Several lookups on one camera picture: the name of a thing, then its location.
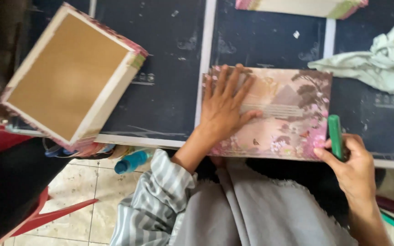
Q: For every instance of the green plastic scraper tool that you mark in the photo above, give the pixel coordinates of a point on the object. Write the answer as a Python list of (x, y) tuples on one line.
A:
[(335, 133)]

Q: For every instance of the red plastic chair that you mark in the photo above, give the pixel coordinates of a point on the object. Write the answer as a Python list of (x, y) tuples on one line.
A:
[(32, 218)]

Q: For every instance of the floral paper covered board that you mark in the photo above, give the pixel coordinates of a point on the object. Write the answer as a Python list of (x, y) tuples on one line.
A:
[(286, 116)]

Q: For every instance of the person's left hand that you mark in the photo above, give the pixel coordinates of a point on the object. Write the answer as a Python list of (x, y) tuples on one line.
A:
[(222, 112)]

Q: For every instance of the grey headscarf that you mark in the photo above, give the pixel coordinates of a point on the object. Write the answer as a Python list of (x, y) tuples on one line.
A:
[(251, 211)]

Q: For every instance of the dark cutting mat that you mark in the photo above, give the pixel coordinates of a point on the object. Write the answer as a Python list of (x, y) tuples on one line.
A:
[(371, 119), (169, 85), (268, 41)]

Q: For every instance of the stack of floral paper sheets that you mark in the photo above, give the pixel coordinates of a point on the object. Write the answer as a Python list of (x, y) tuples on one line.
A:
[(115, 150)]

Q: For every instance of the open cardboard box floral edge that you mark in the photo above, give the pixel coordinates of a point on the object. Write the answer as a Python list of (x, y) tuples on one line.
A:
[(67, 75)]

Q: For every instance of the grey striped shirt sleeve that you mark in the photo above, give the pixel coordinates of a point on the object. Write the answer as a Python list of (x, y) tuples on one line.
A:
[(149, 205)]

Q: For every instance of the blue glue bottle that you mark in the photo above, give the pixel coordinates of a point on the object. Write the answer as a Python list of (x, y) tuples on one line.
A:
[(132, 162)]

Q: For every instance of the pale green cloth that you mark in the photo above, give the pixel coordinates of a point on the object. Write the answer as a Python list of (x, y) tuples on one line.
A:
[(385, 65)]

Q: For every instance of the small white paper scrap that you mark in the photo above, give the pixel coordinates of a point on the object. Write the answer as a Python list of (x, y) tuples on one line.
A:
[(296, 34)]

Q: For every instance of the person's right hand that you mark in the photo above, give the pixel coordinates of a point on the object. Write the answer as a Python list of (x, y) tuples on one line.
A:
[(354, 170)]

